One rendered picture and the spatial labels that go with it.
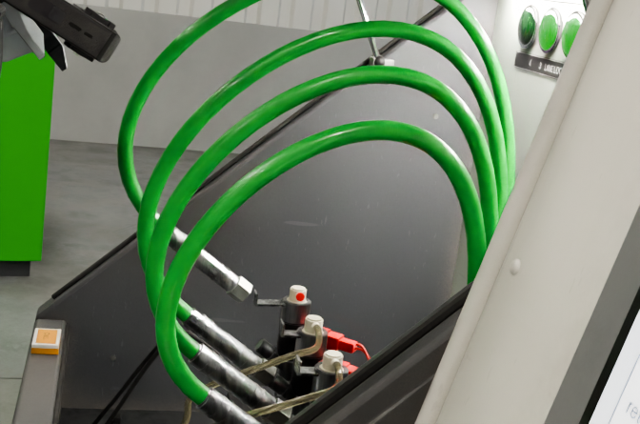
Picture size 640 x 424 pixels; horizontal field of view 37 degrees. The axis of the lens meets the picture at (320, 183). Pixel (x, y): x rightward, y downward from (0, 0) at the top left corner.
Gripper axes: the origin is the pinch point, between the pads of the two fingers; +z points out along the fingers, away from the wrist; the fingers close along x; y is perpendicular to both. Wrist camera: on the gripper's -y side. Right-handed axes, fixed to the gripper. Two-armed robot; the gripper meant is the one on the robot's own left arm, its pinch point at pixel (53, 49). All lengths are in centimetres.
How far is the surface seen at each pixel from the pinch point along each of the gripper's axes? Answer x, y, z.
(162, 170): 8.7, -2.2, 15.7
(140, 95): 2.2, -3.9, 8.5
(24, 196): -317, 83, -46
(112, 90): -628, 55, -124
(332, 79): 16.1, -17.1, 18.7
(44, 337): -24.1, 23.5, 19.4
